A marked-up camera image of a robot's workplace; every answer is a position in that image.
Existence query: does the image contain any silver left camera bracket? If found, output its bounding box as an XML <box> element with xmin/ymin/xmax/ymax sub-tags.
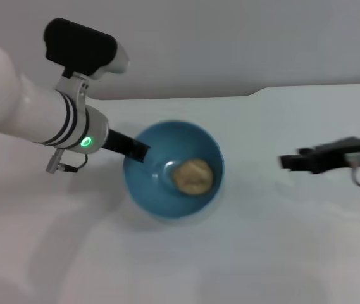
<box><xmin>54</xmin><ymin>72</ymin><xmax>90</xmax><ymax>105</ymax></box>

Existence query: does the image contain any beige egg yolk pastry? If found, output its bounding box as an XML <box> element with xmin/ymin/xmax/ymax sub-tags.
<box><xmin>171</xmin><ymin>158</ymin><xmax>214</xmax><ymax>196</ymax></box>

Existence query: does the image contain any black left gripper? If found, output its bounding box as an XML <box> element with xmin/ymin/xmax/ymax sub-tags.
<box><xmin>102</xmin><ymin>129</ymin><xmax>151</xmax><ymax>164</ymax></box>

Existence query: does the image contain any left arm cable with plug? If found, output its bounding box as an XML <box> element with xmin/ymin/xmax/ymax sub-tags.
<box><xmin>46</xmin><ymin>148</ymin><xmax>89</xmax><ymax>174</ymax></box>

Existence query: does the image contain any blue bowl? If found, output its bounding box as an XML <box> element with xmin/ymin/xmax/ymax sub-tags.
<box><xmin>122</xmin><ymin>119</ymin><xmax>225</xmax><ymax>220</ymax></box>

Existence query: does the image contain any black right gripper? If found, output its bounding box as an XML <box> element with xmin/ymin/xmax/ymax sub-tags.
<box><xmin>279</xmin><ymin>136</ymin><xmax>360</xmax><ymax>174</ymax></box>

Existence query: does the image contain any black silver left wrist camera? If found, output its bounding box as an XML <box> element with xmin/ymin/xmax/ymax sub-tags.
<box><xmin>43</xmin><ymin>18</ymin><xmax>130</xmax><ymax>79</ymax></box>

